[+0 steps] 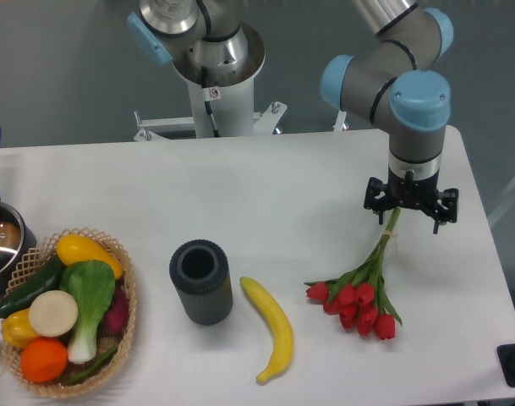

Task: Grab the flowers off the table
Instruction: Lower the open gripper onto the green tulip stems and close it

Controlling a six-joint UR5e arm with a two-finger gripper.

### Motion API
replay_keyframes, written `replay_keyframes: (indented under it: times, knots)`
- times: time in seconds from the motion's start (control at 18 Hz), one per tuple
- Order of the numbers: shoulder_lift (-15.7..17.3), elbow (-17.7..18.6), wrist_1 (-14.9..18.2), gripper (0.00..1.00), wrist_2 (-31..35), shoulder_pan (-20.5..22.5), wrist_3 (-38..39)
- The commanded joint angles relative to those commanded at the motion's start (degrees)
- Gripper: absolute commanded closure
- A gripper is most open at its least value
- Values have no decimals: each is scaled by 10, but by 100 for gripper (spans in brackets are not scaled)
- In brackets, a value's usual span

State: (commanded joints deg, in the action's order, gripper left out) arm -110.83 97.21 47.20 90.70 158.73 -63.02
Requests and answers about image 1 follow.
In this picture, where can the yellow squash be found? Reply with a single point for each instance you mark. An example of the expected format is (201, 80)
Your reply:
(73, 248)

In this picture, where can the red tulip bouquet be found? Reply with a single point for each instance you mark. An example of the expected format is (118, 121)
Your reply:
(359, 297)

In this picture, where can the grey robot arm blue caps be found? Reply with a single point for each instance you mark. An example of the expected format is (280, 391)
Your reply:
(393, 89)

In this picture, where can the yellow banana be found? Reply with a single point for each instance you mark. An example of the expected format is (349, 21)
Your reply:
(279, 326)

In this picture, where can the black device at table edge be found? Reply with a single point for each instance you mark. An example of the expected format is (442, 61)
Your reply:
(506, 355)

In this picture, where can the orange fruit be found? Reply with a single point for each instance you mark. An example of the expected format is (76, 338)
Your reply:
(43, 360)

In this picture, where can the dark grey ribbed vase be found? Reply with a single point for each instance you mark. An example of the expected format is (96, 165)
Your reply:
(200, 274)

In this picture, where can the green chili pepper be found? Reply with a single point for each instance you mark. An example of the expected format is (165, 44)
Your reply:
(93, 368)

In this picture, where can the yellow bell pepper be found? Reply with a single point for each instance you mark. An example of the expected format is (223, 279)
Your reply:
(17, 330)

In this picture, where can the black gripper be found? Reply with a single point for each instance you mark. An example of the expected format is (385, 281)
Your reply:
(422, 195)

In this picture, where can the purple sweet potato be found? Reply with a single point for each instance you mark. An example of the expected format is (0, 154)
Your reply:
(117, 315)

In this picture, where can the green bok choy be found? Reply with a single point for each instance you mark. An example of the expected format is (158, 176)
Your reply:
(91, 284)

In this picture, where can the white round radish slice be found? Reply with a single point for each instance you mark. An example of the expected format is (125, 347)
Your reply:
(53, 313)

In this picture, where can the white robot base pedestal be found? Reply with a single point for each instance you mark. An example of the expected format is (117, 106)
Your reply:
(220, 78)

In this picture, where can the woven wicker basket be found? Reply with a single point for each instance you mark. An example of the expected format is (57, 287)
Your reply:
(32, 261)

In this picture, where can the green cucumber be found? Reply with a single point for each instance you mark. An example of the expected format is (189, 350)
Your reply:
(45, 279)

